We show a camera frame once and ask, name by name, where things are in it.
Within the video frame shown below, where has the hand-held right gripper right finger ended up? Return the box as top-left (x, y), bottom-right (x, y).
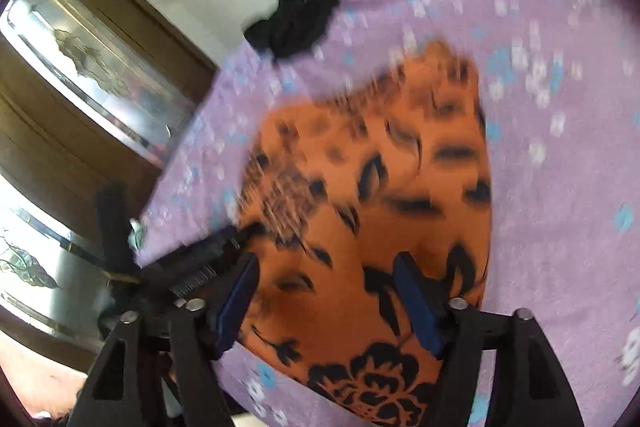
top-left (392, 252), bottom-right (586, 427)

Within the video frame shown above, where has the purple floral bed sheet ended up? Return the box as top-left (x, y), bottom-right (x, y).
top-left (134, 0), bottom-right (640, 427)

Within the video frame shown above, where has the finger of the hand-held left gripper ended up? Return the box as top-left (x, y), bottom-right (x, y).
top-left (162, 223), bottom-right (258, 272)

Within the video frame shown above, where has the orange black floral garment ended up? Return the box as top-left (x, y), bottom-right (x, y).
top-left (235, 39), bottom-right (494, 427)

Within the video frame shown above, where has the black cloth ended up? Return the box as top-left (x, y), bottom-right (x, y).
top-left (244, 0), bottom-right (344, 60)

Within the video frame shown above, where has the wooden wardrobe with mirror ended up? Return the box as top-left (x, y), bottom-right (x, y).
top-left (0, 0), bottom-right (217, 350)

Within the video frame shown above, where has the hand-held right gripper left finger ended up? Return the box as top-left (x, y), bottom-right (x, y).
top-left (65, 252), bottom-right (260, 427)

